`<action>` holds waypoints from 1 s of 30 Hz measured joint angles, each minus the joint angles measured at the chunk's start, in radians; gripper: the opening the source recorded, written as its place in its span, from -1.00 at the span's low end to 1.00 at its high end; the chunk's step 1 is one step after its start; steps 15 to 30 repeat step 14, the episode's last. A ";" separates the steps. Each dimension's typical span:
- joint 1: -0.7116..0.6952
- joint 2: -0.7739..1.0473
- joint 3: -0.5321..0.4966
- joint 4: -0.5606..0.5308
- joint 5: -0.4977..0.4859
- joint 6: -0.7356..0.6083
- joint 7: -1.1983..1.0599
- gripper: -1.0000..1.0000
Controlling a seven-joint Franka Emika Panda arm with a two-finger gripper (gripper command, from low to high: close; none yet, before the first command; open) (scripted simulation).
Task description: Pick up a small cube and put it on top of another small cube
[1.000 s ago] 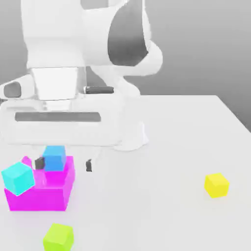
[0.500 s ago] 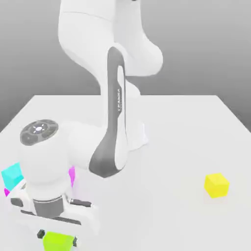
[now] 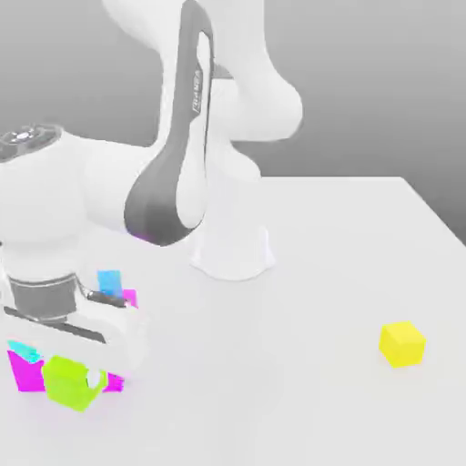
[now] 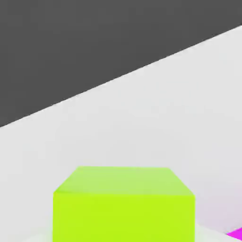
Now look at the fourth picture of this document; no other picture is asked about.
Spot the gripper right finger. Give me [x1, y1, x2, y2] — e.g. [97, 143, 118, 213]
[195, 223, 242, 242]

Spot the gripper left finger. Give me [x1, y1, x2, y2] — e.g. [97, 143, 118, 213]
[21, 233, 54, 242]

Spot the small lime green cube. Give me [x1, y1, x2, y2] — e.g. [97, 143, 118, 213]
[52, 165, 196, 242]

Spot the small magenta cube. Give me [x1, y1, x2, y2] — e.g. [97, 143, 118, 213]
[226, 227, 242, 242]

